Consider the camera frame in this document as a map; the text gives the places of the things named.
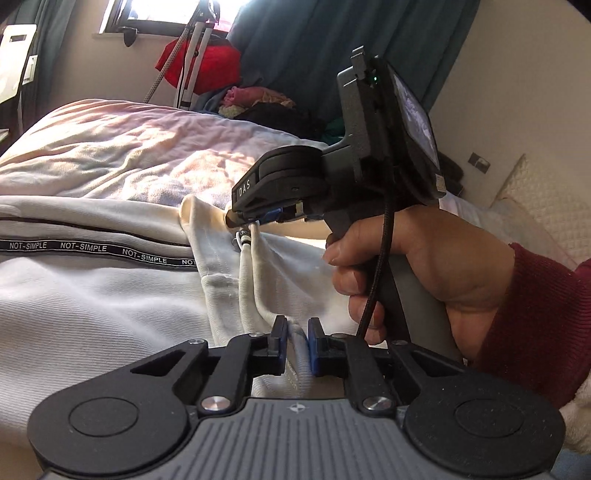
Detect pastel tie-dye duvet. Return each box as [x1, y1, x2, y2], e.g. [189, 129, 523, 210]
[0, 98, 578, 273]

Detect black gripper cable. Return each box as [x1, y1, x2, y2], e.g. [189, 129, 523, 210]
[355, 150, 397, 344]

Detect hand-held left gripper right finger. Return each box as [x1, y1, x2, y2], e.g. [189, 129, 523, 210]
[307, 318, 467, 412]

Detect white tripod stand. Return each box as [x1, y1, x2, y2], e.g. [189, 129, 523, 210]
[174, 0, 221, 110]

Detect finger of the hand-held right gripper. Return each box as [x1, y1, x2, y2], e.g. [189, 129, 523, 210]
[225, 202, 306, 230]

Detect person's right hand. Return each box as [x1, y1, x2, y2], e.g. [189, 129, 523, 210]
[322, 204, 518, 364]

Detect black armchair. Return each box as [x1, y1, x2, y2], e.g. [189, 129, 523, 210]
[442, 156, 466, 197]

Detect white chair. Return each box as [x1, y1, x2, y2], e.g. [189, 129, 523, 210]
[0, 23, 38, 104]

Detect red bag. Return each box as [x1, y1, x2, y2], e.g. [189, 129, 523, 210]
[156, 37, 243, 95]

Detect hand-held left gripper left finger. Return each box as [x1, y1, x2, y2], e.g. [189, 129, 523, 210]
[130, 316, 291, 414]

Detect person's white fleece clothing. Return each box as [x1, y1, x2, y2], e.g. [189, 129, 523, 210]
[560, 387, 591, 459]

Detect white pants with black stripe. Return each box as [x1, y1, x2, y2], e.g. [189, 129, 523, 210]
[0, 193, 370, 446]

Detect metal wall switch plate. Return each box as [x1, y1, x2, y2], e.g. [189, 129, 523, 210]
[467, 151, 493, 174]

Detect teal curtain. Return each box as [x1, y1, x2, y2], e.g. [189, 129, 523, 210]
[230, 0, 482, 127]
[14, 0, 63, 121]

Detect bright window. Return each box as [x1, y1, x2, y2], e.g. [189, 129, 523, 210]
[98, 0, 252, 37]

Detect grey braided hose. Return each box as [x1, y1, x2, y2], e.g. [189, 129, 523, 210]
[144, 14, 197, 105]

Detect pile of mixed clothes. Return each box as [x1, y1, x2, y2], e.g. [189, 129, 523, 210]
[216, 85, 345, 145]

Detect person's right forearm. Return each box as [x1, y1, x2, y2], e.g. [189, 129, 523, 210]
[470, 242, 591, 412]

